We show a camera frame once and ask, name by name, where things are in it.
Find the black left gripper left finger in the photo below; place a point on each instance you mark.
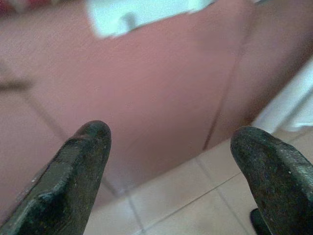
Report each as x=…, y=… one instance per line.
x=68, y=186

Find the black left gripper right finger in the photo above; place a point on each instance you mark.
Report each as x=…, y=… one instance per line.
x=276, y=181

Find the white wall plate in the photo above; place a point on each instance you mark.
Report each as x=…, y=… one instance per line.
x=110, y=19

